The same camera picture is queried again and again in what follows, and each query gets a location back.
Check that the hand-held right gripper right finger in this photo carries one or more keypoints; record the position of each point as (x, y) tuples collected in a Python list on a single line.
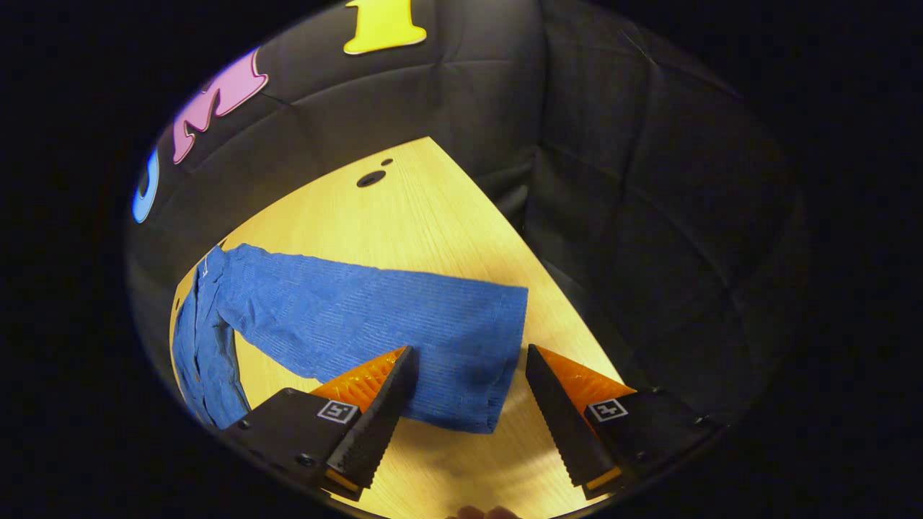
[(562, 425)]

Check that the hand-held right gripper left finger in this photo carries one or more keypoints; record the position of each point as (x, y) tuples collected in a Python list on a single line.
[(375, 432)]

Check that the blue button shirt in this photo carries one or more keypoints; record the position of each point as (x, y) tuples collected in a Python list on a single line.
[(360, 317)]

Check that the black backdrop cloth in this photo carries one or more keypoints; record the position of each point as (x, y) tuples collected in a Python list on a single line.
[(649, 216)]

